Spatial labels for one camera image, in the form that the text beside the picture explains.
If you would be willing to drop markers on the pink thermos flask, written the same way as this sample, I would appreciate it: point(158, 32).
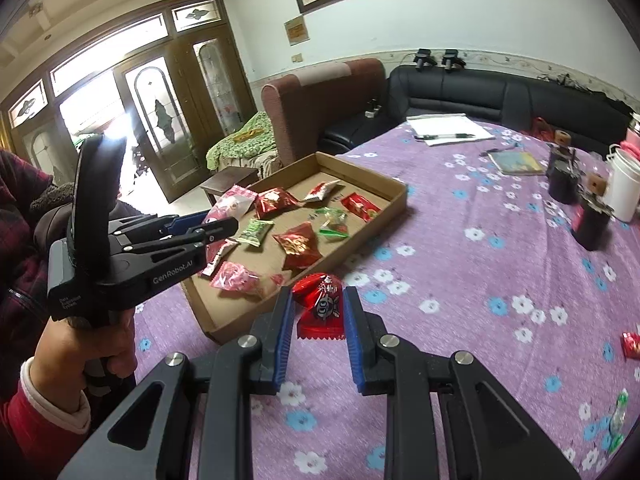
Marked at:
point(634, 135)

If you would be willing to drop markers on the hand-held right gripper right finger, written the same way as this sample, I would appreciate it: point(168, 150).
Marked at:
point(352, 345)

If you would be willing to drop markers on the green and yellow candy packet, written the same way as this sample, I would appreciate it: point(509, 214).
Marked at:
point(616, 420)

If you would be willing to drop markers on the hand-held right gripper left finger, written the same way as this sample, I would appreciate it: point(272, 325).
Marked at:
point(282, 340)

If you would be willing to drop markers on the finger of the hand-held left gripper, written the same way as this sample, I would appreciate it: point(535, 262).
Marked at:
point(186, 222)
point(215, 232)

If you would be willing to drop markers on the red bag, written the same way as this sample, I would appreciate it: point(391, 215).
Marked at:
point(542, 129)

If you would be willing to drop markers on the white plastic container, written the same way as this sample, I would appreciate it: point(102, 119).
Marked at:
point(625, 185)

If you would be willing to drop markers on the green and red candy packet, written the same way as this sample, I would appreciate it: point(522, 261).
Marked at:
point(334, 222)

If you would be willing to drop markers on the black pen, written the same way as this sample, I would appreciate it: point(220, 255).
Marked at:
point(445, 136)

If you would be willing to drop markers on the spare black gripper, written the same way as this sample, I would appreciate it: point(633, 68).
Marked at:
point(424, 59)
point(452, 59)

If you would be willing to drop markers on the brown armchair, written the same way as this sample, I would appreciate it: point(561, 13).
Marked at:
point(320, 100)

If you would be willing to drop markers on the shallow cardboard box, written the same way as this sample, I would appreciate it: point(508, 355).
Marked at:
point(380, 210)

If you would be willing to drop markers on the purple floral tablecloth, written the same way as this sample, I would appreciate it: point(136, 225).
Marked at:
point(475, 285)

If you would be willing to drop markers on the person's left hand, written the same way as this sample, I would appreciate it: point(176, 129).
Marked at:
point(55, 360)

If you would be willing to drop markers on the person's left forearm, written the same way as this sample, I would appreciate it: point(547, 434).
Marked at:
point(35, 435)

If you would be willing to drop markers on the wall switch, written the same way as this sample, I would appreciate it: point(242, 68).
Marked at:
point(297, 57)

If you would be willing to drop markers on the small red candy packet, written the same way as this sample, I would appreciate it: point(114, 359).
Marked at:
point(277, 280)

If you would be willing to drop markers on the white power strip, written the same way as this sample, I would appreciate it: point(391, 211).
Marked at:
point(373, 109)

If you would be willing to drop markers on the red and white snack packet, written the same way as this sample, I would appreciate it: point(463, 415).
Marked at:
point(322, 190)
point(219, 257)

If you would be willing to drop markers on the pink snack packet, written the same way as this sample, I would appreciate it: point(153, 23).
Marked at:
point(235, 277)
point(231, 202)

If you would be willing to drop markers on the black leather sofa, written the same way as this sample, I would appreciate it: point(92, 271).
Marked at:
point(475, 92)

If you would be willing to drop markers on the dark jar with wooden lid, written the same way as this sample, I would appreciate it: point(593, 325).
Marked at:
point(591, 220)
point(562, 180)

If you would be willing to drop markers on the green floral blanket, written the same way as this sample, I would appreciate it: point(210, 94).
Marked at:
point(240, 145)

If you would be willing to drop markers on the white paper sheets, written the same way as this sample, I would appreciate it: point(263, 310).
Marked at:
point(450, 125)

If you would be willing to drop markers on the bright red snack packet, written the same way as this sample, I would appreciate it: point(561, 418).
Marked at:
point(320, 310)

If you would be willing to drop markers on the yellow wall notice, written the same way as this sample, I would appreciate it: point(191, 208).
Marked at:
point(296, 31)

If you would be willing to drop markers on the dark wooden side table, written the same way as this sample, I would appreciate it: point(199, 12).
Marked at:
point(227, 182)

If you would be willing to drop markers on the yellowish booklet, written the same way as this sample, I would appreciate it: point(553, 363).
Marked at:
point(517, 162)

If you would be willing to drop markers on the wooden glass-panel door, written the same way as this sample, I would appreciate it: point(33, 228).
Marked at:
point(190, 110)

